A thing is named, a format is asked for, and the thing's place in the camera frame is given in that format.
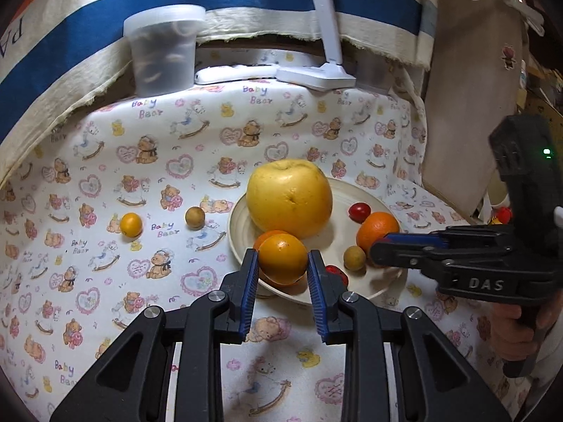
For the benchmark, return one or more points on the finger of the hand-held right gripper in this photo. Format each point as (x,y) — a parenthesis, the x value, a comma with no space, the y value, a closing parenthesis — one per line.
(391,255)
(413,240)

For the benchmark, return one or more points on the large yellow pomelo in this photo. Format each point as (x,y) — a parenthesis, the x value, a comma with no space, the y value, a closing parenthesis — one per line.
(288,198)

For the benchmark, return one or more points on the beige cloth cover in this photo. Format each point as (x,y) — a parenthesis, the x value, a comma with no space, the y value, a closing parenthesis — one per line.
(466,96)

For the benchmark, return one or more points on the cream round plate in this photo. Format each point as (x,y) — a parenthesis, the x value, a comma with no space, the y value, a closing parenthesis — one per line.
(380,282)

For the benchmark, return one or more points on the orange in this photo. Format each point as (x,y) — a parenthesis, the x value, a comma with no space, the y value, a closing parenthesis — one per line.
(264,239)
(374,228)
(283,259)

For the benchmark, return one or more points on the red cherry tomato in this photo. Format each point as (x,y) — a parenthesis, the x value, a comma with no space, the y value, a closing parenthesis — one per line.
(358,212)
(339,275)

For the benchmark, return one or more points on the clear plastic box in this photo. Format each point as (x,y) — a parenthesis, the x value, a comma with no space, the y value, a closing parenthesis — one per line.
(374,74)

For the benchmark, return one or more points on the white desk lamp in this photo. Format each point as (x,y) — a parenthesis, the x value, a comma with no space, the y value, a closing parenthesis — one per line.
(327,22)

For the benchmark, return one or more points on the striped blanket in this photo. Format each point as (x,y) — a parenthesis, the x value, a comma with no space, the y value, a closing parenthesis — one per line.
(132,22)

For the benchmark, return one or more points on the cluttered shelf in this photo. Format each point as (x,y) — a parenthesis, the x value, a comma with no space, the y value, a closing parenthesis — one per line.
(545,96)

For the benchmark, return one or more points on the brown longan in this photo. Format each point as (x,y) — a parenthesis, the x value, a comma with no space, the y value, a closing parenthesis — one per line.
(195,217)
(354,258)

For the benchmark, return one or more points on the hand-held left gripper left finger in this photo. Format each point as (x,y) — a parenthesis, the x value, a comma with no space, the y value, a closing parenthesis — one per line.
(248,294)

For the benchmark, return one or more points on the translucent plastic container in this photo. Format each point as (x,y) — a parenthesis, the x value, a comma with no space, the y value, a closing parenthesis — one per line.
(162,61)

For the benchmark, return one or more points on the bear print tablecloth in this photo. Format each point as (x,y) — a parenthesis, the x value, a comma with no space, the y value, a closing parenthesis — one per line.
(132,162)

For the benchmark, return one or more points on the person's right hand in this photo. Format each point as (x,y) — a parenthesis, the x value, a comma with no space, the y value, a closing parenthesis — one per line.
(506,329)

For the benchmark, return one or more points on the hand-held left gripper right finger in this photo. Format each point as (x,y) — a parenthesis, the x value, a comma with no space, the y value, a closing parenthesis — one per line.
(317,296)

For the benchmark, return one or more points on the red yellow toy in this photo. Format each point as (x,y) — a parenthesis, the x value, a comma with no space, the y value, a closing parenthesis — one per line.
(502,216)

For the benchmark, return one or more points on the small yellow kumquat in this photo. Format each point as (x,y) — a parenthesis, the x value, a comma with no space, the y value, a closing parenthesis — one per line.
(131,224)

